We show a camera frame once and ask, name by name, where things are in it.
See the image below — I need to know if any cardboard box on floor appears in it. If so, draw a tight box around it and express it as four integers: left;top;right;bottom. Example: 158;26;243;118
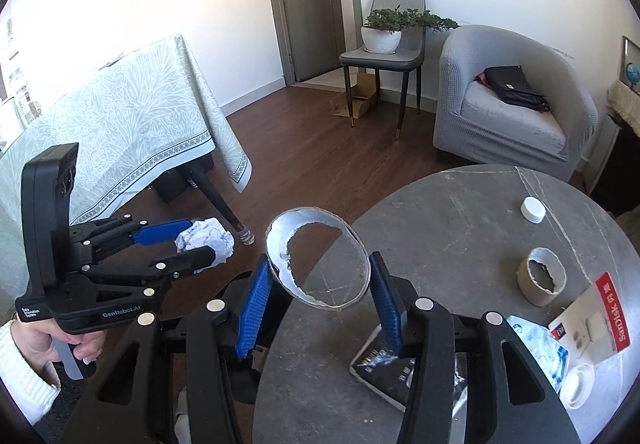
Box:
330;72;376;119

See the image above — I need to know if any black rice bag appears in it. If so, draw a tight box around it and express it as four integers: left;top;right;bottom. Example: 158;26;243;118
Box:
348;322;469;414

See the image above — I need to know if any white forearm sleeve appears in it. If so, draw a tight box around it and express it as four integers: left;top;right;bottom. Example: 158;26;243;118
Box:
0;320;61;424

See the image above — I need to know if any small white plastic lid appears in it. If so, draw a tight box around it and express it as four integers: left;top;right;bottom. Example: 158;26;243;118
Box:
559;363;594;410

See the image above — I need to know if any foil paper ball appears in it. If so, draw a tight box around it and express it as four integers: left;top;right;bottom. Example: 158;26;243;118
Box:
175;218;234;266

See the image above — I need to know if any person left hand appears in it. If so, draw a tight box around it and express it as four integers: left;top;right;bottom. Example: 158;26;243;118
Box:
11;320;107;375

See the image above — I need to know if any grey dining chair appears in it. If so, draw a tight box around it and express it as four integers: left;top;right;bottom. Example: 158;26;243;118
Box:
340;0;426;140

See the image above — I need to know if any potted green plant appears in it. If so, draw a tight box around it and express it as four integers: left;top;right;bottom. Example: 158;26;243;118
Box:
361;6;459;54

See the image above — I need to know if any floral tablecloth table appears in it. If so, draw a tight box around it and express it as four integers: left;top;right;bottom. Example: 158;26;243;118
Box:
1;36;253;312

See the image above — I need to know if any small white jar lid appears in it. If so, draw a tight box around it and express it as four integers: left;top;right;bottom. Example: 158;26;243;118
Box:
520;196;547;224

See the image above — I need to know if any black handbag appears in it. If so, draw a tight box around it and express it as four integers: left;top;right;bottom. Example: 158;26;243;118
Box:
483;65;550;112

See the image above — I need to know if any blue white tissue pack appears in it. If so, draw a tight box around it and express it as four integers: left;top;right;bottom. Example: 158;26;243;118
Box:
508;315;570;393

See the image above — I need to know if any small blue globe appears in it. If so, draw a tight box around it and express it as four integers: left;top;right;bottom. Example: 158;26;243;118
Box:
625;62;640;90

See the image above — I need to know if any brown paper tape roll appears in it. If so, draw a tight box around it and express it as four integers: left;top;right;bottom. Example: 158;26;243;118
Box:
516;247;567;308

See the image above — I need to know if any grey armchair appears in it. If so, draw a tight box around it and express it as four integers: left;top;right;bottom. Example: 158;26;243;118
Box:
433;25;599;181

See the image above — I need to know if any beige fringed sideboard cloth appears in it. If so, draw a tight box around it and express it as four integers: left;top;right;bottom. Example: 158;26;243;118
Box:
606;80;640;136

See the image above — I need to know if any picture frame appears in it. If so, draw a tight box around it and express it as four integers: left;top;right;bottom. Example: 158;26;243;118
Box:
620;36;640;93

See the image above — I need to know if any red white SanDisk box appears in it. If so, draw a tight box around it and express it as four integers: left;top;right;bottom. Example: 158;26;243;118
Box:
548;272;631;367

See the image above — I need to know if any torn white paper bowl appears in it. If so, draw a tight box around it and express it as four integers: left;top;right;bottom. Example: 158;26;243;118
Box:
265;207;371;311

